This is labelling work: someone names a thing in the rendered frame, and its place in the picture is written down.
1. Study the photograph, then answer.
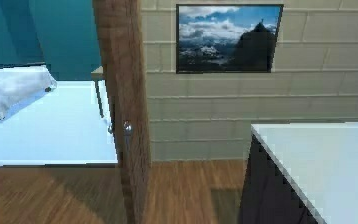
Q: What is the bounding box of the silver round door knob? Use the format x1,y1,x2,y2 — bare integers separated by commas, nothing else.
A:
122,120,134,136

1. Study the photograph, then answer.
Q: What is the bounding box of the brown wooden room door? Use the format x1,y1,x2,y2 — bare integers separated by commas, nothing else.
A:
92,0,152,224

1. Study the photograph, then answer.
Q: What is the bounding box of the small wooden side table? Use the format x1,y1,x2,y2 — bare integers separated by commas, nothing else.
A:
90,65,109,119

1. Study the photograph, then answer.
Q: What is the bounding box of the framed mountain landscape picture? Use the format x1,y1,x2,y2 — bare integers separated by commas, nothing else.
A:
175,3,285,74

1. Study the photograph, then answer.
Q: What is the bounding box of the black counter with white top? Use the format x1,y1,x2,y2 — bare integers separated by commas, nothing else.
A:
237,121,358,224

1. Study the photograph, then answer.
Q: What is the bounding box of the bed with white sheet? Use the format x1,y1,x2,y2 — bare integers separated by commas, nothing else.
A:
0,62,58,122

